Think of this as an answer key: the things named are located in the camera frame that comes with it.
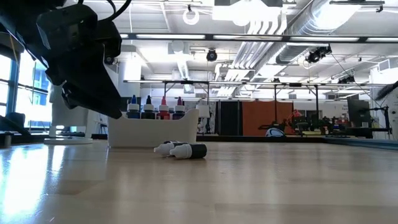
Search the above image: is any white ring lamp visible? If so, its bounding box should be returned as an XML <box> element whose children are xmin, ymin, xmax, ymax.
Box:
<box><xmin>182</xmin><ymin>8</ymin><xmax>200</xmax><ymax>26</ymax></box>

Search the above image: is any black partition panel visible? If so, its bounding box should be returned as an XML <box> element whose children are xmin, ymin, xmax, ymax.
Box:
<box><xmin>218</xmin><ymin>100</ymin><xmax>241</xmax><ymax>136</ymax></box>

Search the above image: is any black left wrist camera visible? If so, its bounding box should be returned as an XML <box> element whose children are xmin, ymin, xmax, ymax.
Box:
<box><xmin>96</xmin><ymin>18</ymin><xmax>123</xmax><ymax>59</ymax></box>

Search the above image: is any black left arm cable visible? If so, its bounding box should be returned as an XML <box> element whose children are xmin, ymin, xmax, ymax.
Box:
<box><xmin>77</xmin><ymin>0</ymin><xmax>133</xmax><ymax>22</ymax></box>

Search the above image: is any silver ventilation duct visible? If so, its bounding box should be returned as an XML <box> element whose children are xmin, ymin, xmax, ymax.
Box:
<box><xmin>248</xmin><ymin>0</ymin><xmax>363</xmax><ymax>65</ymax></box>

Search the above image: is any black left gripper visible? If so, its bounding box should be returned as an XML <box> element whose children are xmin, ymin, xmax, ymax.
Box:
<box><xmin>36</xmin><ymin>3</ymin><xmax>123</xmax><ymax>119</ymax></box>

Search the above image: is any black diagonal frame strut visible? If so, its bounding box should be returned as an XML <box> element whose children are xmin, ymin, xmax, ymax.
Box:
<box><xmin>0</xmin><ymin>111</ymin><xmax>32</xmax><ymax>137</ymax></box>

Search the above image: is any orange partition wall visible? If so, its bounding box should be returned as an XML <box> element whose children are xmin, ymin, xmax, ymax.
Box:
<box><xmin>242</xmin><ymin>100</ymin><xmax>294</xmax><ymax>137</ymax></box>

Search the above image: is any large blue food coloring bottle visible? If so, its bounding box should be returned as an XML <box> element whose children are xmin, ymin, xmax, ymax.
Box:
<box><xmin>126</xmin><ymin>95</ymin><xmax>141</xmax><ymax>119</ymax></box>

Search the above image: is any black metal gantry frame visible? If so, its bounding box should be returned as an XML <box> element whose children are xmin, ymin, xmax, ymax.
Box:
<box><xmin>123</xmin><ymin>79</ymin><xmax>388</xmax><ymax>131</ymax></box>

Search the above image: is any white plastic bin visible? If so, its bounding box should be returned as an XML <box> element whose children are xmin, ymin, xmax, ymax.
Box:
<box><xmin>43</xmin><ymin>83</ymin><xmax>97</xmax><ymax>146</ymax></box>
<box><xmin>107</xmin><ymin>108</ymin><xmax>200</xmax><ymax>148</ymax></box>

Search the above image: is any black overhead frame bar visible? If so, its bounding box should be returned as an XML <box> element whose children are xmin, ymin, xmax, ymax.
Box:
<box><xmin>119</xmin><ymin>32</ymin><xmax>398</xmax><ymax>44</ymax></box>

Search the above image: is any dark green small dropper bottle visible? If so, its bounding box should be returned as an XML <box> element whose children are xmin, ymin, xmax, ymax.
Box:
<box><xmin>153</xmin><ymin>140</ymin><xmax>188</xmax><ymax>157</ymax></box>

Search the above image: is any black table edge rail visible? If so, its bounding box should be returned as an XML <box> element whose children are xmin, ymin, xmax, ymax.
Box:
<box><xmin>192</xmin><ymin>133</ymin><xmax>398</xmax><ymax>151</ymax></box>

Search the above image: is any large red food coloring bottle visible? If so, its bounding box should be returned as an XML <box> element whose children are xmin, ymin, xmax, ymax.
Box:
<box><xmin>156</xmin><ymin>95</ymin><xmax>171</xmax><ymax>121</ymax></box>

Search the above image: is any large black food coloring bottle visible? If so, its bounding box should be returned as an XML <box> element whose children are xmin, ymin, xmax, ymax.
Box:
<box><xmin>141</xmin><ymin>95</ymin><xmax>155</xmax><ymax>120</ymax></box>

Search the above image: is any black small dropper bottle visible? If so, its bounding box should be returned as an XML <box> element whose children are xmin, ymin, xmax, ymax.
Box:
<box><xmin>169</xmin><ymin>143</ymin><xmax>208</xmax><ymax>160</ymax></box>

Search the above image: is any black ceiling-hung camera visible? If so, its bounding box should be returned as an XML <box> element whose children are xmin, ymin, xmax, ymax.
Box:
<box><xmin>338</xmin><ymin>74</ymin><xmax>356</xmax><ymax>84</ymax></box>
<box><xmin>305</xmin><ymin>44</ymin><xmax>333</xmax><ymax>65</ymax></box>

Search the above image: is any large purple food coloring bottle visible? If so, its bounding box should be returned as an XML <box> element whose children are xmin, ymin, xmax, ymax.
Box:
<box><xmin>172</xmin><ymin>96</ymin><xmax>187</xmax><ymax>121</ymax></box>

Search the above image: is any white paper sheet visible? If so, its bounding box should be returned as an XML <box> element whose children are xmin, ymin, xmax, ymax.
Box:
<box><xmin>195</xmin><ymin>104</ymin><xmax>211</xmax><ymax>119</ymax></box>

